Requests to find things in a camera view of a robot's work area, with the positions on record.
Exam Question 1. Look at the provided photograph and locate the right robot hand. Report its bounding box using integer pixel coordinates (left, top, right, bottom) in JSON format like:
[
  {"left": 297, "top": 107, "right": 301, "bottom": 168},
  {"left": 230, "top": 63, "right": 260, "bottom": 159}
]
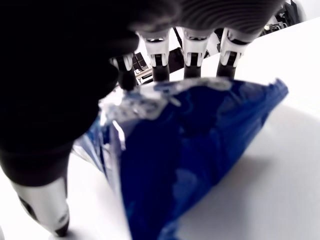
[{"left": 0, "top": 0, "right": 286, "bottom": 237}]

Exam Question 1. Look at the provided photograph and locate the blue Oreo packet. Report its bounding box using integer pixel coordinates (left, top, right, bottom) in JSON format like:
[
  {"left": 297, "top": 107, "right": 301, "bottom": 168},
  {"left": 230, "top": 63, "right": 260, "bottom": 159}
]
[{"left": 72, "top": 77, "right": 290, "bottom": 240}]

